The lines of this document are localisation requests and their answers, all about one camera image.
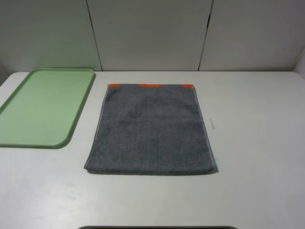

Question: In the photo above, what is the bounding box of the grey towel with orange stripes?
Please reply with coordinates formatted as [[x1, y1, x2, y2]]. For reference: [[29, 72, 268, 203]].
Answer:
[[84, 84, 218, 176]]

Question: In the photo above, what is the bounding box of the light green plastic tray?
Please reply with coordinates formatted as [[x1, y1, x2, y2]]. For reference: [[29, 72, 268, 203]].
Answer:
[[0, 68, 95, 148]]

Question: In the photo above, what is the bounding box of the clear tape strip on table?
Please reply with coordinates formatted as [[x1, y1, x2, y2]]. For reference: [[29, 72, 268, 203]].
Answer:
[[209, 119, 216, 129]]

